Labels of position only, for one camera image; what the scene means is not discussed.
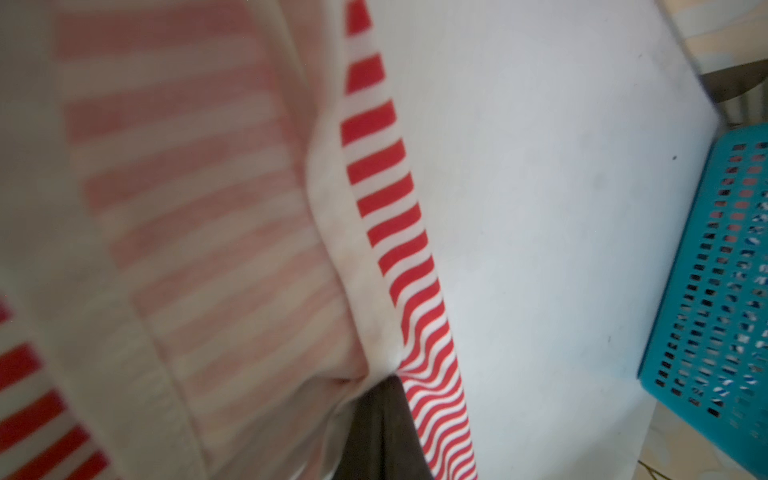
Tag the teal plastic basket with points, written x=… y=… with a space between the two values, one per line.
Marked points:
x=706 y=359

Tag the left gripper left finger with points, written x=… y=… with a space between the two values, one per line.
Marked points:
x=363 y=453

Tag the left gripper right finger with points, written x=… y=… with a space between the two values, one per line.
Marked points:
x=405 y=458

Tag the red white striped tank top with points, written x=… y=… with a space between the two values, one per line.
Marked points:
x=211 y=244

